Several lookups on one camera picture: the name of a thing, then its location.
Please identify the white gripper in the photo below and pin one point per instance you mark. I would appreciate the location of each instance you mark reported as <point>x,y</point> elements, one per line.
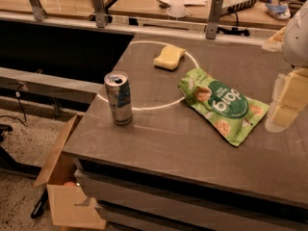
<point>296,38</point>

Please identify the green snack bag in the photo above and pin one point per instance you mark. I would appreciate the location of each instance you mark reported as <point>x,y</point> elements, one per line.
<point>230,112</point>

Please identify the yellow sponge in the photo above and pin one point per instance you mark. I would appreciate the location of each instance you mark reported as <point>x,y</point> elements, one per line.
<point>169,57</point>

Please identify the silver redbull can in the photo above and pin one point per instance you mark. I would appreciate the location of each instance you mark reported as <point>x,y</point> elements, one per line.
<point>119,96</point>

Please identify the blue white item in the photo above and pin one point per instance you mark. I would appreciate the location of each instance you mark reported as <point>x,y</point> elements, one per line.
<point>279,11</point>

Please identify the grey power strip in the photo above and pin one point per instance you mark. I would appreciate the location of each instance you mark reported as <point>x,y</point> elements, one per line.
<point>236,5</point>

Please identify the grey drawer front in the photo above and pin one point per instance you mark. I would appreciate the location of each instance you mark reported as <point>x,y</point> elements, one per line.
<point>143,208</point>

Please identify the orange ball in box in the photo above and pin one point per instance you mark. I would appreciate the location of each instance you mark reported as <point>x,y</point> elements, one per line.
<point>70,184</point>

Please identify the cardboard box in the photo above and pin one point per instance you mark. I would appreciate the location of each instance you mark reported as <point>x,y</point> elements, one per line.
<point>69,206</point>

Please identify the black chair base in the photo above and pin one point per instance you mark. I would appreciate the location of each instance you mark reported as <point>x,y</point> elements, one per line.
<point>8,162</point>

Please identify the grey metal post right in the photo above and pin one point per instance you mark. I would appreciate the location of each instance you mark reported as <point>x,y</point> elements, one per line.
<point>213,19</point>

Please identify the grey metal post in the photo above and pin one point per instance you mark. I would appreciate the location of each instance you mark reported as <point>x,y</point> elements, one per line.
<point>100,13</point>
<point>38,11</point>
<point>213,19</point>

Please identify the grey metal post middle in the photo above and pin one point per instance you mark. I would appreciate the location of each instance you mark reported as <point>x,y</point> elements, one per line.
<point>100,13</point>

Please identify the grey metal post left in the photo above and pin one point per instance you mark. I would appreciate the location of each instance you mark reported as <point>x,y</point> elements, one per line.
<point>38,11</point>

